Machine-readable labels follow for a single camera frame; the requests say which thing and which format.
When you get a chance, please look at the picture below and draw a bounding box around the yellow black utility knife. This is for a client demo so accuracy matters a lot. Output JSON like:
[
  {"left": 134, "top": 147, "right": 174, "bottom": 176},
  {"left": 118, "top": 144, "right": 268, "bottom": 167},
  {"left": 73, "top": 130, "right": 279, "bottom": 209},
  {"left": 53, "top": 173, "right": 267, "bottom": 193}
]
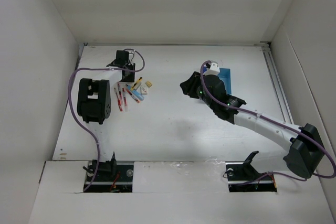
[{"left": 131, "top": 77, "right": 142, "bottom": 90}]

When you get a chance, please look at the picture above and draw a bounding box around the white staples box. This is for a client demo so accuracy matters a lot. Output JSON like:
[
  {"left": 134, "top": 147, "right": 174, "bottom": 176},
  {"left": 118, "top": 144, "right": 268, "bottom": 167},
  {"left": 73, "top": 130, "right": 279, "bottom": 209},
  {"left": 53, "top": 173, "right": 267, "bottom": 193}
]
[{"left": 141, "top": 85, "right": 148, "bottom": 95}]

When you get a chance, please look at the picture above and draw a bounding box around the yellow eraser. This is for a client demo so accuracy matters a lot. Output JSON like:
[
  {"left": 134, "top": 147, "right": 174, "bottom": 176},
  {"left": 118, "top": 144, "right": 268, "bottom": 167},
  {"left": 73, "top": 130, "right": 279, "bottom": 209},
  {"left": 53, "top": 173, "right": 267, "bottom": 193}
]
[{"left": 146, "top": 81, "right": 153, "bottom": 88}]

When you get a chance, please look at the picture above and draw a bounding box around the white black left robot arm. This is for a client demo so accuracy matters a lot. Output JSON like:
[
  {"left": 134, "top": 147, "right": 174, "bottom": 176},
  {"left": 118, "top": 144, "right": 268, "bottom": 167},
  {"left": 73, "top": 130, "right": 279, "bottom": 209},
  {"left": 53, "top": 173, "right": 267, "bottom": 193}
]
[{"left": 77, "top": 49, "right": 135, "bottom": 180}]

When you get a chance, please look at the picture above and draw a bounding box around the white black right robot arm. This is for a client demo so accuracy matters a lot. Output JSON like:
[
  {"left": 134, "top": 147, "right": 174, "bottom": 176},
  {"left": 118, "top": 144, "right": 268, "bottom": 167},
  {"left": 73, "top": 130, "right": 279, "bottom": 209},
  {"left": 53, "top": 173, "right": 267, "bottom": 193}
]
[{"left": 180, "top": 72, "right": 324, "bottom": 179}]

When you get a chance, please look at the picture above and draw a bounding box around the light blue storage bin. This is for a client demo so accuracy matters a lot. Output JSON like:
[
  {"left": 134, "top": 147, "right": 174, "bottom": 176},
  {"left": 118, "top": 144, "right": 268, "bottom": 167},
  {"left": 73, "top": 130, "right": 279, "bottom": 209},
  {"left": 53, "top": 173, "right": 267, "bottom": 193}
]
[{"left": 217, "top": 68, "right": 232, "bottom": 95}]

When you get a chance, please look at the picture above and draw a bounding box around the light blue correction tape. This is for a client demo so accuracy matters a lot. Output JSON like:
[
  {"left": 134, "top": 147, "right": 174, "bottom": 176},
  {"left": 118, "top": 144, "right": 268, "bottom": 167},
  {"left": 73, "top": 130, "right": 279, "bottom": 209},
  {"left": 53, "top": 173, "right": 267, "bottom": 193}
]
[{"left": 125, "top": 84, "right": 144, "bottom": 101}]

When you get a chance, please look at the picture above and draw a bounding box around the red gel pen middle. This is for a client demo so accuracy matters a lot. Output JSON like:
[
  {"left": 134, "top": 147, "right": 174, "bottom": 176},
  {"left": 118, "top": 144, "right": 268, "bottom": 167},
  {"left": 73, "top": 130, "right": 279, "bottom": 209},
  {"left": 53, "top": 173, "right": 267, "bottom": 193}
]
[{"left": 117, "top": 82, "right": 123, "bottom": 105}]

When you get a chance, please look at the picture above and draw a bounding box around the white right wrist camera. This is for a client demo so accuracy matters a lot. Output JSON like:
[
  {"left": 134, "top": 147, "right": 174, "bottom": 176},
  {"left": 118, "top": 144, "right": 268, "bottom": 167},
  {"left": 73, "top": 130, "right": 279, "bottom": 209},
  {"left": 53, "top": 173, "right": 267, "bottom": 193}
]
[{"left": 203, "top": 61, "right": 220, "bottom": 76}]

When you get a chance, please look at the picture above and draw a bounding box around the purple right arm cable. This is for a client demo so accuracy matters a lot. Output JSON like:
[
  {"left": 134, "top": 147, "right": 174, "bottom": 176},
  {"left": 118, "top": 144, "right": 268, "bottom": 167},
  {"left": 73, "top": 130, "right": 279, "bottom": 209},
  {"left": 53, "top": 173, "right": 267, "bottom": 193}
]
[{"left": 199, "top": 60, "right": 336, "bottom": 187}]

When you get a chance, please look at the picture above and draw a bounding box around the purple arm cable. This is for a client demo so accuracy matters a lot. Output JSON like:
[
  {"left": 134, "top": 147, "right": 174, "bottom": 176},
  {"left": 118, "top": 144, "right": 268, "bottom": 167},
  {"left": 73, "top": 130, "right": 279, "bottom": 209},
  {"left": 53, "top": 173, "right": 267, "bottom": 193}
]
[
  {"left": 68, "top": 48, "right": 146, "bottom": 192},
  {"left": 199, "top": 60, "right": 336, "bottom": 187}
]

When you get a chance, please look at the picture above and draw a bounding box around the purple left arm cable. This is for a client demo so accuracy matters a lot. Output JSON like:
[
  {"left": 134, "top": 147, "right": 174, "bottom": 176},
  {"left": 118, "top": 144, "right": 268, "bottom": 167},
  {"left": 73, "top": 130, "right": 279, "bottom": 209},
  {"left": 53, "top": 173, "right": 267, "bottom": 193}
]
[{"left": 68, "top": 48, "right": 146, "bottom": 192}]

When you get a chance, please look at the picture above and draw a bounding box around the aluminium rail right edge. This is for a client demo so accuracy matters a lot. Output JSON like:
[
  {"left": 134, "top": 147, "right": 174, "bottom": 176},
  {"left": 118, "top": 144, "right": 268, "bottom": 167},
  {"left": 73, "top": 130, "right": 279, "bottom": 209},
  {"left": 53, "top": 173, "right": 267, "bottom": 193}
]
[{"left": 260, "top": 43, "right": 293, "bottom": 123}]

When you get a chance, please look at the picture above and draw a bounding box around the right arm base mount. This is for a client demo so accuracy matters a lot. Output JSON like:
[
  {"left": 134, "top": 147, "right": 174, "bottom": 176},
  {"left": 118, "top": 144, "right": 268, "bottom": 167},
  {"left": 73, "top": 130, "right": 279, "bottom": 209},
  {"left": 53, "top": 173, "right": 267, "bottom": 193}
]
[{"left": 223, "top": 151, "right": 277, "bottom": 193}]

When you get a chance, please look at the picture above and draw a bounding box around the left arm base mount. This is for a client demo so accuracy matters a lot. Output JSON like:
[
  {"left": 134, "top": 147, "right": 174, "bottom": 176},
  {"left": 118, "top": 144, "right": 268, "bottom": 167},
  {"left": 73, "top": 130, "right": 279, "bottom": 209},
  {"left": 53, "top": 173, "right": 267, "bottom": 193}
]
[{"left": 82, "top": 153, "right": 134, "bottom": 194}]

